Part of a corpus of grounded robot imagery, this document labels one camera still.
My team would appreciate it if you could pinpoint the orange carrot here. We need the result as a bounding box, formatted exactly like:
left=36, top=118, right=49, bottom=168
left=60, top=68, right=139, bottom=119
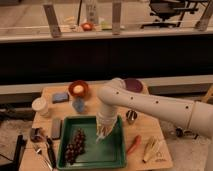
left=126, top=135, right=141, bottom=155

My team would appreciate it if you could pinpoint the green plastic tray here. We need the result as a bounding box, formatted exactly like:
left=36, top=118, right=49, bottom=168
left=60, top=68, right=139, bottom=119
left=57, top=116, right=126, bottom=171

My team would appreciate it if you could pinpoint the black office chair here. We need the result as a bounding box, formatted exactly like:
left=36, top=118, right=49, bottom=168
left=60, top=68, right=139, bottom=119
left=141, top=0, right=198, bottom=28

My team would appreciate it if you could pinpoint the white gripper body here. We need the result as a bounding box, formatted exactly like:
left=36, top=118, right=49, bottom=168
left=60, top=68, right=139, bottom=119
left=96, top=113, right=117, bottom=127

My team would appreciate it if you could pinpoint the red bowl with egg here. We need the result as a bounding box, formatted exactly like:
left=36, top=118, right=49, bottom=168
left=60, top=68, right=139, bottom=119
left=68, top=80, right=89, bottom=98

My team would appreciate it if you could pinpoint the dark grape bunch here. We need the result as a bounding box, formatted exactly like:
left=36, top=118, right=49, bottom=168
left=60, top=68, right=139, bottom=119
left=65, top=129, right=86, bottom=165

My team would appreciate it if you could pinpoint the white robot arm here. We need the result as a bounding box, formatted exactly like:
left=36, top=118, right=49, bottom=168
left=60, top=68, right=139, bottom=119
left=96, top=78, right=213, bottom=171

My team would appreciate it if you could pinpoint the white towel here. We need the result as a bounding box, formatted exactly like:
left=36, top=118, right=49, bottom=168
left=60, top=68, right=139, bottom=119
left=96, top=124, right=113, bottom=142

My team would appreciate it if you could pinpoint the small metal cup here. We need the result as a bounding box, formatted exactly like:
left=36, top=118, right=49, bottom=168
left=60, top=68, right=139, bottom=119
left=126, top=110, right=137, bottom=124

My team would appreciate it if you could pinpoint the blue sponge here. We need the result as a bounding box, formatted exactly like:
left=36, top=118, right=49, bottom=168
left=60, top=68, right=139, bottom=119
left=52, top=92, right=69, bottom=103

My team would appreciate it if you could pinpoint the dark metal clip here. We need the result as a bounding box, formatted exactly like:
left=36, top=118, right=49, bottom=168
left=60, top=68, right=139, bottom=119
left=30, top=128, right=44, bottom=142

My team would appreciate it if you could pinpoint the purple round plate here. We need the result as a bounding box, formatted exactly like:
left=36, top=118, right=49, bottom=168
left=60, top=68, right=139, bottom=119
left=125, top=78, right=143, bottom=93

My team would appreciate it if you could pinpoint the blue plastic cup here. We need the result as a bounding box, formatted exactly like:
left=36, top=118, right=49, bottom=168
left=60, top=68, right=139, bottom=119
left=72, top=98, right=85, bottom=113

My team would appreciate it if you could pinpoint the grey rectangular block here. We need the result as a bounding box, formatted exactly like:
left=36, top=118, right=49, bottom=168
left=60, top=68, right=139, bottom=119
left=51, top=118, right=62, bottom=140

